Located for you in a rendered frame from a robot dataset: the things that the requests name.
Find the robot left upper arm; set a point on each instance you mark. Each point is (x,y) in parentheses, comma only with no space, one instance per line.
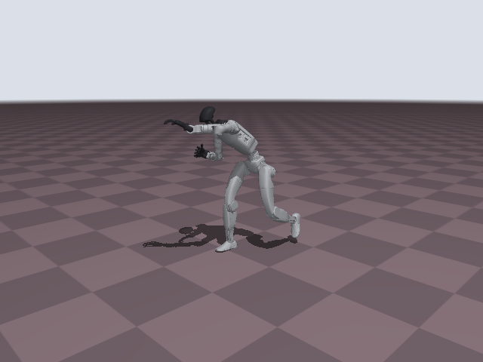
(231,128)

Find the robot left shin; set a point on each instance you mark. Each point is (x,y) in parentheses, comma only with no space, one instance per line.
(282,216)

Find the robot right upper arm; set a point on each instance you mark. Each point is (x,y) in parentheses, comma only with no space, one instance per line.
(218,145)

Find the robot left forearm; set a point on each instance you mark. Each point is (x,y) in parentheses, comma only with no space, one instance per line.
(203,128)

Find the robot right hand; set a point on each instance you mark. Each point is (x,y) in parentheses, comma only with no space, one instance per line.
(201,152)

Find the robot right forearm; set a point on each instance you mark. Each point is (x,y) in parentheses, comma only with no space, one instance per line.
(212,156)

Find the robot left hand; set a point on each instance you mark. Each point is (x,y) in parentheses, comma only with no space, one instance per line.
(180,123)

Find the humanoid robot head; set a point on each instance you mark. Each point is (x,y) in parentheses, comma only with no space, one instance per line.
(207,115)

